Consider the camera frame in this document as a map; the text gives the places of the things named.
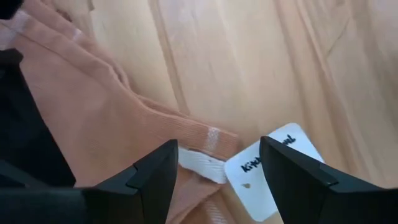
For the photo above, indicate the terracotta pink towel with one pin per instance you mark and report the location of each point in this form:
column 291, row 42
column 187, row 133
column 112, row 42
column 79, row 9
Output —
column 93, row 109

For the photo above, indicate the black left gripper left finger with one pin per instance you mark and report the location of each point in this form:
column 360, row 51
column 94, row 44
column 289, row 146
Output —
column 136, row 199

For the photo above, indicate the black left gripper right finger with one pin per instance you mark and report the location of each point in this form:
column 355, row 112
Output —
column 311, row 193

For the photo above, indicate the white paper tag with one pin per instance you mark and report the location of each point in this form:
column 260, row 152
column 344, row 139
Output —
column 248, row 186

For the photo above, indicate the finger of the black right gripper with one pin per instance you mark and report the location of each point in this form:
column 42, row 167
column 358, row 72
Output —
column 21, row 140

